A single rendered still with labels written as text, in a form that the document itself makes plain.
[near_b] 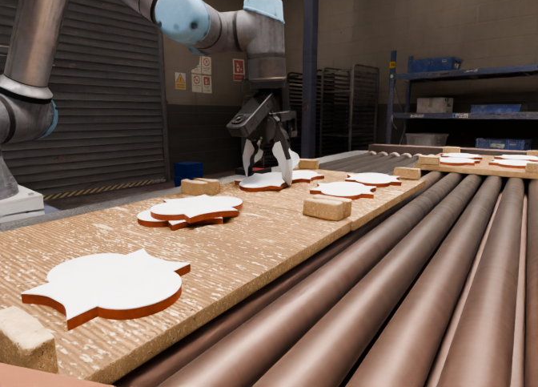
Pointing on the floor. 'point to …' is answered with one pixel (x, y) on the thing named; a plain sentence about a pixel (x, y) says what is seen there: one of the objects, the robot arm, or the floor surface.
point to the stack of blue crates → (186, 170)
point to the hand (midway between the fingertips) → (266, 179)
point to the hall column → (310, 42)
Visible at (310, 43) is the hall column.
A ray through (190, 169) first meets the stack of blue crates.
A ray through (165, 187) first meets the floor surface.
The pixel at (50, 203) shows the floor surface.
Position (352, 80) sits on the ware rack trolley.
